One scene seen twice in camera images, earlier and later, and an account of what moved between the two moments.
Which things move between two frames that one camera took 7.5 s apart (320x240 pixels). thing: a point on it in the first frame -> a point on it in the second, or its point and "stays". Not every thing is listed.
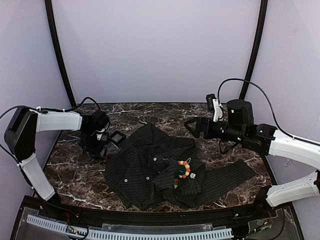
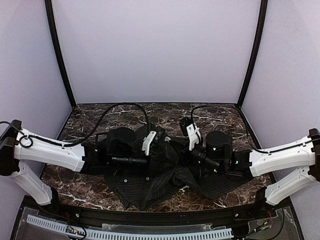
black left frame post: x=53 y=32 stays
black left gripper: x=105 y=139 -> x=153 y=162
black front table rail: x=117 y=216 stays
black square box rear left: x=105 y=136 stays
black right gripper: x=203 y=127 -> x=189 y=155
